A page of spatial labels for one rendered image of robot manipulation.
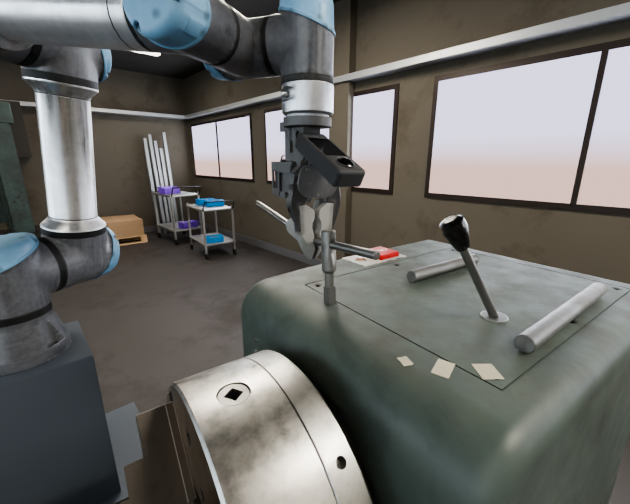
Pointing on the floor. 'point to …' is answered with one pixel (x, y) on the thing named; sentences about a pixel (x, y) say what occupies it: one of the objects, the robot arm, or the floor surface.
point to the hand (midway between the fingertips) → (315, 252)
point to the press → (0, 166)
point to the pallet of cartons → (126, 228)
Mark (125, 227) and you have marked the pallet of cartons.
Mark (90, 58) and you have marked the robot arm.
